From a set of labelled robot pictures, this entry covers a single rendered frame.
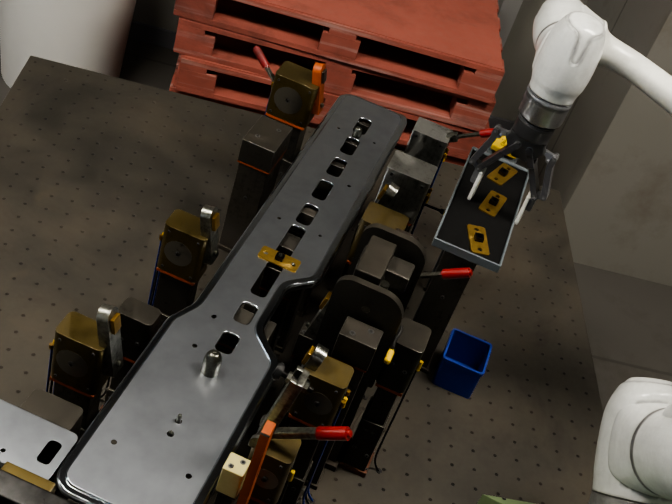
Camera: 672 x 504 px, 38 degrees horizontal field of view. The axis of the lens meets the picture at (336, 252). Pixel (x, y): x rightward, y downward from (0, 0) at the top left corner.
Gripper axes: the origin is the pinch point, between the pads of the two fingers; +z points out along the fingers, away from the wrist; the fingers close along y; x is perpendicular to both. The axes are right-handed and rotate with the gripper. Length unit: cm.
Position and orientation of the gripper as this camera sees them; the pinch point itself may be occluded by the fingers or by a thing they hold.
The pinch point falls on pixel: (497, 200)
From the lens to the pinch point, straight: 201.8
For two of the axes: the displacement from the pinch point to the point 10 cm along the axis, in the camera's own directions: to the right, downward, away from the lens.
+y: -8.7, -4.7, 1.7
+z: -2.8, 7.4, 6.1
